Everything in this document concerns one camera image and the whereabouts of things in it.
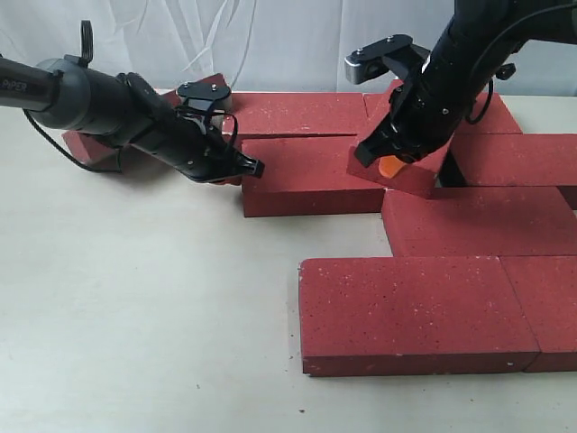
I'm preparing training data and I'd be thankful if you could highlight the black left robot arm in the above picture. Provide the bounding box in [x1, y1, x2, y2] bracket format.
[1, 56, 264, 183]

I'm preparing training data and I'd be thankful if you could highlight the red brick back right corner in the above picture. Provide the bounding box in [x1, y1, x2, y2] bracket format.
[455, 94, 522, 134]

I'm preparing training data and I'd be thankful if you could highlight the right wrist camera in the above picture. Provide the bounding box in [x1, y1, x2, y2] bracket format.
[344, 34, 430, 85]

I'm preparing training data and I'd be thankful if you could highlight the red brick middle right row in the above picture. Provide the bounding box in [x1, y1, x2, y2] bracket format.
[381, 187, 576, 257]

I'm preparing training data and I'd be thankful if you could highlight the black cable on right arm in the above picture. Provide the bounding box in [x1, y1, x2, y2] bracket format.
[466, 0, 577, 125]

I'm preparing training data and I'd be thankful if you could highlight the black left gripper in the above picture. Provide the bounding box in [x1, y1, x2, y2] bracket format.
[131, 105, 265, 185]

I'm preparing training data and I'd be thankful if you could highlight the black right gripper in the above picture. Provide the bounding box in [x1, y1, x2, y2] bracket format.
[354, 67, 478, 179]

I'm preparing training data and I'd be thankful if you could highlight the red brick back right row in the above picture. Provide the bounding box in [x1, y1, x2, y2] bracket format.
[439, 134, 576, 209]

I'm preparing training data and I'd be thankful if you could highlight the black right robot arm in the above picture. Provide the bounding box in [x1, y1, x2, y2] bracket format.
[345, 1, 576, 168]

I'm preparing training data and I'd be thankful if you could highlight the red brick moved to row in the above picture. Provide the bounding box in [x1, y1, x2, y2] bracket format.
[242, 136, 385, 217]

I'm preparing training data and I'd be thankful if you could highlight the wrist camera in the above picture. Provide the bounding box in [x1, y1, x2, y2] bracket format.
[344, 34, 430, 85]
[176, 82, 232, 114]

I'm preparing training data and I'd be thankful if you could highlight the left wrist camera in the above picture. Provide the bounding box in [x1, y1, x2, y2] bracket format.
[176, 82, 232, 114]

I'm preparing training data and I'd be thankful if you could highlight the white backdrop curtain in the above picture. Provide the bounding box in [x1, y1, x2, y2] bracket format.
[0, 0, 577, 97]

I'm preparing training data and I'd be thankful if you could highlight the red brick tilted on pile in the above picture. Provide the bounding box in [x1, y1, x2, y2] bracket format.
[345, 78, 456, 200]

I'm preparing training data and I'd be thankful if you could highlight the red brick row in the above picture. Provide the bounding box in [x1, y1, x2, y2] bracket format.
[439, 134, 576, 209]
[381, 187, 576, 257]

